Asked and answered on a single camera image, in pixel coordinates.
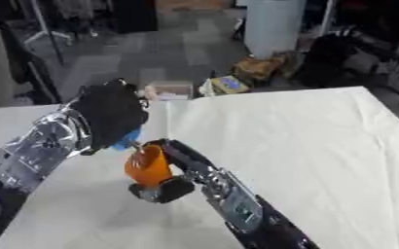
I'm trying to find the grey cylindrical bin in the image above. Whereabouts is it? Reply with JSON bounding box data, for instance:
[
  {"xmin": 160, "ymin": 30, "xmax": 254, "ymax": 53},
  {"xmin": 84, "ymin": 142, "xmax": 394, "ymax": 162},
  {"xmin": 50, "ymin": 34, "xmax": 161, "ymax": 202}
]
[{"xmin": 241, "ymin": 0, "xmax": 308, "ymax": 59}]

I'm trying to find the yellow and blue package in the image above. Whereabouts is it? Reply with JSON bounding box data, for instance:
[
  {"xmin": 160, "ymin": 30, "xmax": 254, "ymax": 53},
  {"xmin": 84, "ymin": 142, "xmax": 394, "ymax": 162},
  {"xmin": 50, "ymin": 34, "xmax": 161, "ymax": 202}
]
[{"xmin": 198, "ymin": 75, "xmax": 253, "ymax": 97}]

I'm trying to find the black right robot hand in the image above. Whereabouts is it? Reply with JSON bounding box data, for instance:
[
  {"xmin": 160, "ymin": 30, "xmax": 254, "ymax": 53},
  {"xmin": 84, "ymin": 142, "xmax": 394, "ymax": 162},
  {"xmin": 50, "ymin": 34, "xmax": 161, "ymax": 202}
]
[{"xmin": 127, "ymin": 138, "xmax": 217, "ymax": 204}]

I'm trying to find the brown bag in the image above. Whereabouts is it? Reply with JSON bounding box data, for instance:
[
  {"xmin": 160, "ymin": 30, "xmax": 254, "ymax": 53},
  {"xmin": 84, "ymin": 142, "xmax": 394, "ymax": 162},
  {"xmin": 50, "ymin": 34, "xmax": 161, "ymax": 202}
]
[{"xmin": 230, "ymin": 54, "xmax": 287, "ymax": 82}]

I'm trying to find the blue plastic cup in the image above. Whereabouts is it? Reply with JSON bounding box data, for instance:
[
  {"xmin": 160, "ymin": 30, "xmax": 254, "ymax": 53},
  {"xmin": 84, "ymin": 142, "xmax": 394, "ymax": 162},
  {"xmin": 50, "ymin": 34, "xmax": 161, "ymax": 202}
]
[{"xmin": 111, "ymin": 127, "xmax": 144, "ymax": 152}]

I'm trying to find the black office chair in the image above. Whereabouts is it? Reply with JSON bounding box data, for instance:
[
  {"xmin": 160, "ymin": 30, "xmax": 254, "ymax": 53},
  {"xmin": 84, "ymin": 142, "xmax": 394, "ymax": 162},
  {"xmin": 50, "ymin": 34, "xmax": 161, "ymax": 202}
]
[{"xmin": 296, "ymin": 27, "xmax": 399, "ymax": 108}]

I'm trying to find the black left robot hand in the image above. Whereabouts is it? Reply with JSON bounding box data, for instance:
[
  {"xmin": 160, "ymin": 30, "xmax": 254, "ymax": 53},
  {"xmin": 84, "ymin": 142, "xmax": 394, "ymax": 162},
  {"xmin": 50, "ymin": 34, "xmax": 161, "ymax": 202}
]
[{"xmin": 68, "ymin": 78, "xmax": 152, "ymax": 157}]

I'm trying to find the small cardboard box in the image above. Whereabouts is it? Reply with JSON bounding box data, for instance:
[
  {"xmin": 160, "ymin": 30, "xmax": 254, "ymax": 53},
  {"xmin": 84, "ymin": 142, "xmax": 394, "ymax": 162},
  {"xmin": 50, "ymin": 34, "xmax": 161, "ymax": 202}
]
[{"xmin": 143, "ymin": 81, "xmax": 195, "ymax": 101}]

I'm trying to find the white tripod stand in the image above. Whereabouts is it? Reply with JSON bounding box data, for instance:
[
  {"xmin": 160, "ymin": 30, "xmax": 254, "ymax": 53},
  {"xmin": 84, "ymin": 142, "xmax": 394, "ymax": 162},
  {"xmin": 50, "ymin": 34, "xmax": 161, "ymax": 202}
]
[{"xmin": 20, "ymin": 0, "xmax": 76, "ymax": 66}]

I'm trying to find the orange plastic cup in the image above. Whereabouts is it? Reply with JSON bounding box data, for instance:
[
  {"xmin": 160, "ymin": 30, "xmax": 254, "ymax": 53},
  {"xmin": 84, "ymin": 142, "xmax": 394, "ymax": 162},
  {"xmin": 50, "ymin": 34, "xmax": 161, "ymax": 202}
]
[{"xmin": 123, "ymin": 144, "xmax": 176, "ymax": 189}]

